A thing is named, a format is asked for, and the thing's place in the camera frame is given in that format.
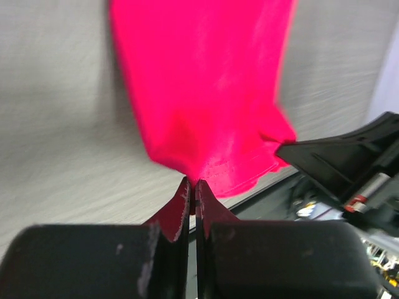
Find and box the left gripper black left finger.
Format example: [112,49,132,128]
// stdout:
[1,179,190,298]

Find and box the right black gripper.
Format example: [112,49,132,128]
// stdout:
[276,112,398,230]

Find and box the crimson red t shirt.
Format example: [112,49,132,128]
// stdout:
[109,1,296,197]

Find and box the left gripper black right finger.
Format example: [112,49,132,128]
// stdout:
[195,180,379,298]

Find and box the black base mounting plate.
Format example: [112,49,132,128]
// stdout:
[229,173,342,221]

